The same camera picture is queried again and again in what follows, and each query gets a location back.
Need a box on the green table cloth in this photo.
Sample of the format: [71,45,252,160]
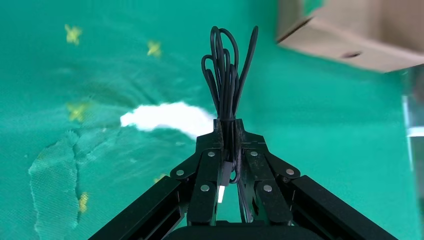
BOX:
[0,0,424,240]

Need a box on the thin black cable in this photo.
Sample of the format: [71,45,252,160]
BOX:
[201,25,260,223]

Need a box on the open brown cardboard box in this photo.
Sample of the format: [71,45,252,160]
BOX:
[275,0,424,74]

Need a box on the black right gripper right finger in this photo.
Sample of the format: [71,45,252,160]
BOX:
[235,119,398,240]

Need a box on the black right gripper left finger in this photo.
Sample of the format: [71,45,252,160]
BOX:
[87,119,225,240]

